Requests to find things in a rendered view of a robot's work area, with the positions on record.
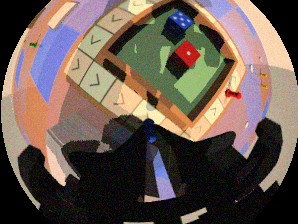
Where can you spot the red die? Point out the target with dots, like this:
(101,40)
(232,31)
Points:
(184,56)

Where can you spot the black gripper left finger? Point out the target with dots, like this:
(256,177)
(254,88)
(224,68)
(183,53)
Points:
(127,162)

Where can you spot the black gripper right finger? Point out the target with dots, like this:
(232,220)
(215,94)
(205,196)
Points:
(179,154)

